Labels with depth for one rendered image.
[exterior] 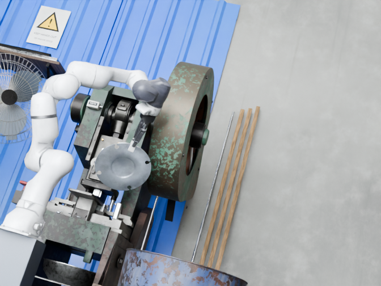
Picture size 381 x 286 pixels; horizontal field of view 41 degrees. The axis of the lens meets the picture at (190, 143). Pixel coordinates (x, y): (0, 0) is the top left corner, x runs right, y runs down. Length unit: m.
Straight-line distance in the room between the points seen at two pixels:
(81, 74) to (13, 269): 0.85
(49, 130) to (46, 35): 2.76
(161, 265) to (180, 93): 1.33
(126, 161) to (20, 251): 0.78
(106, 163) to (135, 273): 1.12
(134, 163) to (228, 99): 1.91
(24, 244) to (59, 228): 0.65
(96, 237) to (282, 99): 2.29
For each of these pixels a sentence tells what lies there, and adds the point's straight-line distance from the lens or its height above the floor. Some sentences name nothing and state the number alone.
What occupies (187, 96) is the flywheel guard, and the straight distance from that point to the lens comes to 2.68.
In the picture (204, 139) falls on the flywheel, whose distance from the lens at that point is 2.97.
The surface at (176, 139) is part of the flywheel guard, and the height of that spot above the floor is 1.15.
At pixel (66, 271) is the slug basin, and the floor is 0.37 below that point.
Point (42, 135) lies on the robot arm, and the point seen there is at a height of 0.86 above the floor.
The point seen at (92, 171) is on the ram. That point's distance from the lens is 2.92.
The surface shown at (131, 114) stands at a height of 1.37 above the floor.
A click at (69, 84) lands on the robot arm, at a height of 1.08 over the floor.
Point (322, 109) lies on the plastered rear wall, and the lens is 4.42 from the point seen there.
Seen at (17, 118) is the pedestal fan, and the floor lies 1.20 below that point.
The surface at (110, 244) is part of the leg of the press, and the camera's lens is 2.62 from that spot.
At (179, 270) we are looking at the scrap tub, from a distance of 1.54.
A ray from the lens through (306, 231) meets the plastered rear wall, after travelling 4.09.
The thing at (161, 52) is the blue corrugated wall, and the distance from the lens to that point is 4.57.
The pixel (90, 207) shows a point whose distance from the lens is 2.81.
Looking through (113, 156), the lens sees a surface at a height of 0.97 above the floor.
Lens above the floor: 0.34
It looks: 18 degrees up
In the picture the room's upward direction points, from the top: 16 degrees clockwise
